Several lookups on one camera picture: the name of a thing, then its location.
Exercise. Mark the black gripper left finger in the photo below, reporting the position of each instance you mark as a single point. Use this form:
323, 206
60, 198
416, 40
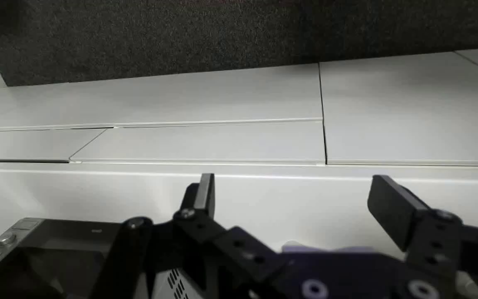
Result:
198, 238

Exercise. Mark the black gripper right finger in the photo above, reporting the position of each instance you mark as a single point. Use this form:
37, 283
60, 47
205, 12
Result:
397, 213

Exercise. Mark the white base cabinet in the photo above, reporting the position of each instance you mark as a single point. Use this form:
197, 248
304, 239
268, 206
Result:
223, 110

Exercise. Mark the stainless steel microwave oven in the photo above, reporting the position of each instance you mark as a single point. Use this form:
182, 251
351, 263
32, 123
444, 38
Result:
57, 249

